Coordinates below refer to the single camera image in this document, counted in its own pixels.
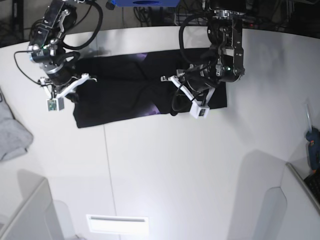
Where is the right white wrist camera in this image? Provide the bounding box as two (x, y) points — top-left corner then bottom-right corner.
(47, 98), (65, 112)

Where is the black keyboard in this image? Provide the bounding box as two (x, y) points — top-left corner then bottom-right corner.
(304, 168), (320, 203)

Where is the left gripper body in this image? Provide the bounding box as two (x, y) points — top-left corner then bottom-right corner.
(160, 67), (220, 105)

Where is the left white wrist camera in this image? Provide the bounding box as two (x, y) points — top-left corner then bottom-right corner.
(189, 102), (210, 119)

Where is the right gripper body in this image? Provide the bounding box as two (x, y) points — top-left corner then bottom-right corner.
(38, 68), (98, 99)

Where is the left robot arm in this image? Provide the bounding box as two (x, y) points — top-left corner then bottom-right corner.
(171, 0), (246, 112)

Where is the blue glue gun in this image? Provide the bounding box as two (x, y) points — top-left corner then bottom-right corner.
(305, 103), (320, 171)

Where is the blue box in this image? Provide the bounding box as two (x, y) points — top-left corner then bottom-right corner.
(110, 0), (180, 7)

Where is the black T-shirt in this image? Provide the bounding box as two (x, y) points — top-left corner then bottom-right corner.
(71, 48), (229, 129)

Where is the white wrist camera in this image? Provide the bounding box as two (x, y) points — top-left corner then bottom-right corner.
(189, 102), (210, 119)
(47, 98), (65, 112)

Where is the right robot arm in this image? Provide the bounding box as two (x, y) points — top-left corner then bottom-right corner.
(28, 0), (103, 99)

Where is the grey cloth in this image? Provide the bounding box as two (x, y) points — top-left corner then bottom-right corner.
(0, 91), (34, 162)

